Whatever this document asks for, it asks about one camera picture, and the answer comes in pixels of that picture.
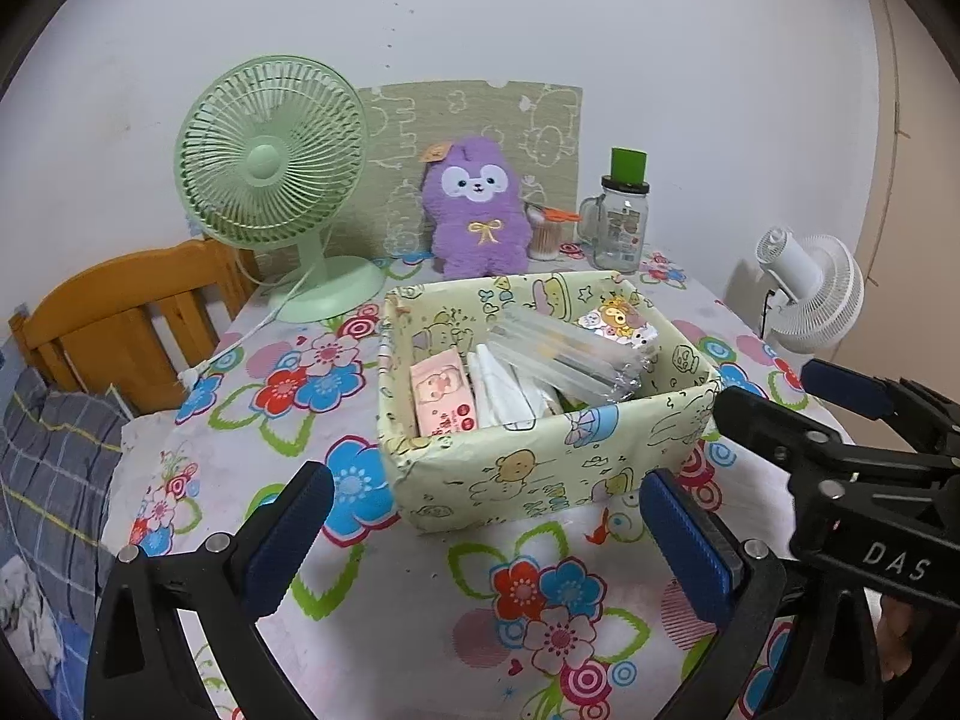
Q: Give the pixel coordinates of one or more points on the blue bed sheet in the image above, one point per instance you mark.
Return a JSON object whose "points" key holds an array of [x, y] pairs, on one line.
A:
{"points": [[71, 660]]}

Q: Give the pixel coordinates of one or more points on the yellow printed storage box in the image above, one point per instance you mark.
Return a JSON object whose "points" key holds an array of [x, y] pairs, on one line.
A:
{"points": [[525, 472]]}

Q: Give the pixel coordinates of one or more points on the cartoon sticker pack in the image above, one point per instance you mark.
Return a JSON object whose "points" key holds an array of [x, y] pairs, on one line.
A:
{"points": [[619, 322]]}

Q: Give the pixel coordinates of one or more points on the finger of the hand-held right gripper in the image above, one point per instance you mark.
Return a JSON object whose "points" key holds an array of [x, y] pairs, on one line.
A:
{"points": [[847, 386], [780, 431]]}

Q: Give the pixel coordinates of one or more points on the printed cardboard board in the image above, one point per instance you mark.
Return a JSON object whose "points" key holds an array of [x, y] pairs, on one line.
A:
{"points": [[480, 109]]}

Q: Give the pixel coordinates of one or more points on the grey plaid pillow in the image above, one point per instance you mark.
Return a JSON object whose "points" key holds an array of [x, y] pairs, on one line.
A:
{"points": [[60, 495]]}

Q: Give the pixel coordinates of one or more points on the floral tablecloth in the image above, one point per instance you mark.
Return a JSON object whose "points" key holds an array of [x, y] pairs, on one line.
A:
{"points": [[420, 615]]}

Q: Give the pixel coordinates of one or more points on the pink wet wipes pack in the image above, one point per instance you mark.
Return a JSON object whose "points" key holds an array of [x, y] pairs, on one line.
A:
{"points": [[442, 394]]}

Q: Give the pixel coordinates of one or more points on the beige door frame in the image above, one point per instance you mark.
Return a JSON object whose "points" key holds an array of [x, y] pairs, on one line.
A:
{"points": [[907, 165]]}

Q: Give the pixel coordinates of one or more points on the crumpled white cloth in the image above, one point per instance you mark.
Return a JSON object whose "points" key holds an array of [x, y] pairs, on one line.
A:
{"points": [[26, 615]]}

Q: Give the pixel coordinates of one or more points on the white standing fan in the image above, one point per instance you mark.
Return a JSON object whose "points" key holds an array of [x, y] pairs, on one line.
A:
{"points": [[817, 292]]}

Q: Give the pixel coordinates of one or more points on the white cloth pack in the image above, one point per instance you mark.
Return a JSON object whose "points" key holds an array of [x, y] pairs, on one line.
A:
{"points": [[510, 394]]}

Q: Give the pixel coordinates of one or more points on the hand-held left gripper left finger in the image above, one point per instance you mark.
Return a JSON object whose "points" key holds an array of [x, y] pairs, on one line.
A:
{"points": [[291, 536]]}

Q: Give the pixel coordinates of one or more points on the person's right hand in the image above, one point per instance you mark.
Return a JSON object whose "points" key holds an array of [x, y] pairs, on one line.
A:
{"points": [[894, 637]]}

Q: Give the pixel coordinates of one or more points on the purple plush toy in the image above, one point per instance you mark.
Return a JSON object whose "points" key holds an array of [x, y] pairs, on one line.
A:
{"points": [[476, 225]]}

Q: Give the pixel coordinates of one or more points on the glass jar with green lid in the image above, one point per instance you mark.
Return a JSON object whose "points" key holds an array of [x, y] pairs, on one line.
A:
{"points": [[622, 229]]}

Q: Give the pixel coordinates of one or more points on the green desk fan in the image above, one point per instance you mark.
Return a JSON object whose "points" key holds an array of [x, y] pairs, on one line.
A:
{"points": [[266, 157]]}

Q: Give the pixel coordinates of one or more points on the wooden bed headboard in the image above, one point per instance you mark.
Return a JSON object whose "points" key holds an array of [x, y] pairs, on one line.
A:
{"points": [[112, 315]]}

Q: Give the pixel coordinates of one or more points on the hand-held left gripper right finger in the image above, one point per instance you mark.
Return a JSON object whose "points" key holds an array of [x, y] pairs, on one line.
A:
{"points": [[684, 549]]}

